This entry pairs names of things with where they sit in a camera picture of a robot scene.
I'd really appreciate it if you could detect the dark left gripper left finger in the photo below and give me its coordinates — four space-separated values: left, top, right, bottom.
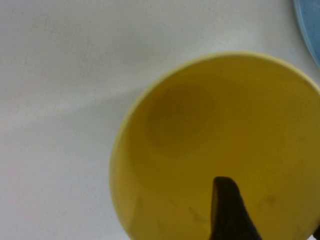
208 176 265 240

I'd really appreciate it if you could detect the yellow plastic cup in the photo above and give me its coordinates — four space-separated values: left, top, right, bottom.
109 51 320 240

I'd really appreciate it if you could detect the blue round cup stand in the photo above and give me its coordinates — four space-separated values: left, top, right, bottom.
292 0 320 67

